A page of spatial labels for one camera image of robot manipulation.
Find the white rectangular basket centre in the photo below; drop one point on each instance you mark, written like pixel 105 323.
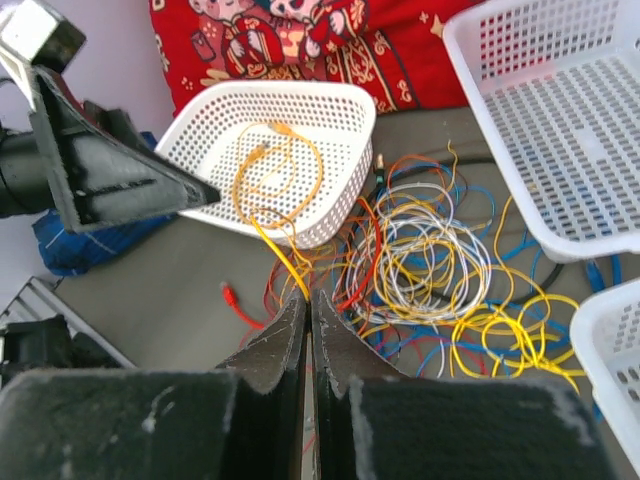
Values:
pixel 554 87

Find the white rectangular basket right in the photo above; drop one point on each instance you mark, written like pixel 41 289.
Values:
pixel 604 334

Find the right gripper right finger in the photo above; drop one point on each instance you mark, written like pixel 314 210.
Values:
pixel 374 422

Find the white basket with rounded corners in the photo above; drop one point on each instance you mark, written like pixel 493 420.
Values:
pixel 289 158

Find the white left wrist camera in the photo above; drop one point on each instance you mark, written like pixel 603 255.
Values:
pixel 34 34

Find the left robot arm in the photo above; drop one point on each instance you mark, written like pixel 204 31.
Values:
pixel 24 184

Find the blue plaid cloth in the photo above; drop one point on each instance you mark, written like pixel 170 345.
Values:
pixel 72 254

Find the red printed pillow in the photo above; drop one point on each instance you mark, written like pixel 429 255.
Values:
pixel 393 49

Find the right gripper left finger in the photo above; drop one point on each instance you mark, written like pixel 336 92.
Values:
pixel 240 420

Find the white rectangular basket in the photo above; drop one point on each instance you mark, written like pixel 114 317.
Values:
pixel 604 334
pixel 554 87

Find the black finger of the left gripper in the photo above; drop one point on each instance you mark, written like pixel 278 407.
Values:
pixel 100 170

